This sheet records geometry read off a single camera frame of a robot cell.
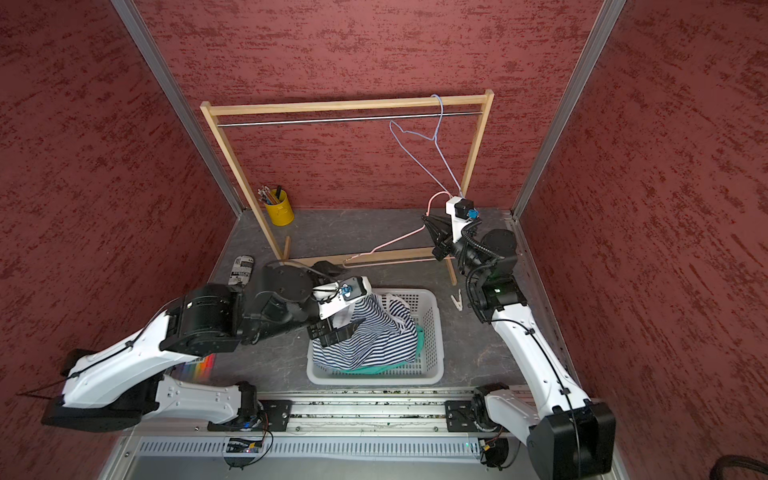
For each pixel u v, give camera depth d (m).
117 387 0.38
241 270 1.00
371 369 0.79
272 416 0.74
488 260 0.51
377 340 0.76
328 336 0.48
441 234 0.62
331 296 0.43
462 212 0.56
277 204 1.09
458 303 0.95
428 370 0.81
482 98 0.62
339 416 0.76
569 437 0.37
